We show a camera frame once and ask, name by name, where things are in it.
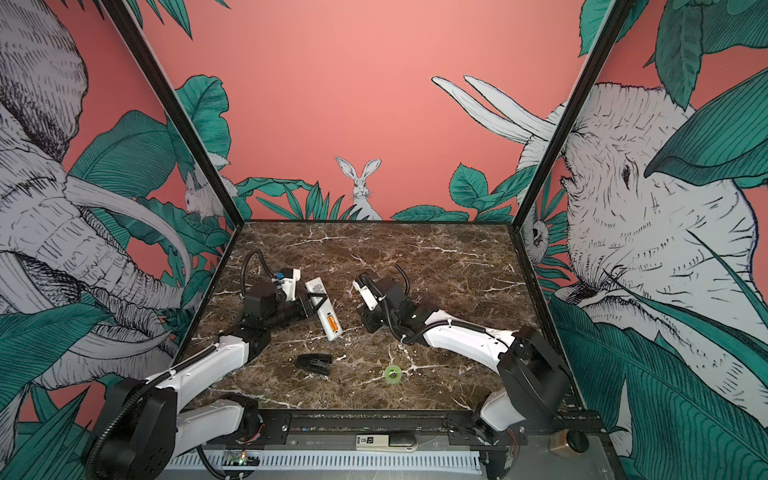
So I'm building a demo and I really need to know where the white remote control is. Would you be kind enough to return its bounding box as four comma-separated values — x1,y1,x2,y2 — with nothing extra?
305,277,343,341

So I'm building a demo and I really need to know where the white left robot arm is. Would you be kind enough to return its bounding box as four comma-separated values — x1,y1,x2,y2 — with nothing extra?
81,278,332,479

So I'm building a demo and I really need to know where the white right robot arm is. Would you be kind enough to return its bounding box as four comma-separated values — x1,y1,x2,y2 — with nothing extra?
359,294,570,432

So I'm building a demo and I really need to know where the black plastic clip part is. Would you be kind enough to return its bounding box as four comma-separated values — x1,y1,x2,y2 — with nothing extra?
294,353,333,376

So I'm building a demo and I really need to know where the white perforated front strip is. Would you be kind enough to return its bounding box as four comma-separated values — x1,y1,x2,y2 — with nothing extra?
205,450,484,475

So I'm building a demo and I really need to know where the brass knob block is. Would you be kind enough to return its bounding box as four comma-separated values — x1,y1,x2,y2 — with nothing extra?
548,429,590,458

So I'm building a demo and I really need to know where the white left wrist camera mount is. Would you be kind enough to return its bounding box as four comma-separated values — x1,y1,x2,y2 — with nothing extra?
272,268,301,302

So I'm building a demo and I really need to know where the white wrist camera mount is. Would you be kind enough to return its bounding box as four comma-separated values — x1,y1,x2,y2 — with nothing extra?
353,273,385,311
272,268,301,302

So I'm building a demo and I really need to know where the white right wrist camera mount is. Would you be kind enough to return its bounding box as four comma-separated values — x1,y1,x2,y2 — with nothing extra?
353,273,385,311

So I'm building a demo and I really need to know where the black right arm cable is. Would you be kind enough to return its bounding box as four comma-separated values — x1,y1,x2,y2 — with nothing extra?
377,263,517,352

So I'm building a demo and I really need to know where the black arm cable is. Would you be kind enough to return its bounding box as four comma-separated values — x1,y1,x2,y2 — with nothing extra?
377,263,517,352
239,249,274,298

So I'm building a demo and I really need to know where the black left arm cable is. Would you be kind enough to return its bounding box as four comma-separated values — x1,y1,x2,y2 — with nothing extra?
239,249,274,298

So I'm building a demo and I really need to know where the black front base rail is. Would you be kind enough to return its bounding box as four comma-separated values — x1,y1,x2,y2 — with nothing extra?
239,409,607,450

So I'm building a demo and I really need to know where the white label box on rail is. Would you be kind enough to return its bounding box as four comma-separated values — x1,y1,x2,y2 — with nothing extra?
355,432,418,453

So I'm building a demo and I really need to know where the black corner frame post left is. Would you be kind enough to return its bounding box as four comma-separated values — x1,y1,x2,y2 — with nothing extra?
101,0,245,230

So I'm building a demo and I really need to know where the black corner frame post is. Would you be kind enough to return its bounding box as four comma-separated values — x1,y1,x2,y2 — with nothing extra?
101,0,245,230
512,0,635,231

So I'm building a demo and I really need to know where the black corner frame post right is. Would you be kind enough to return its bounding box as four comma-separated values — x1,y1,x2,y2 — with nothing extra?
512,0,635,231

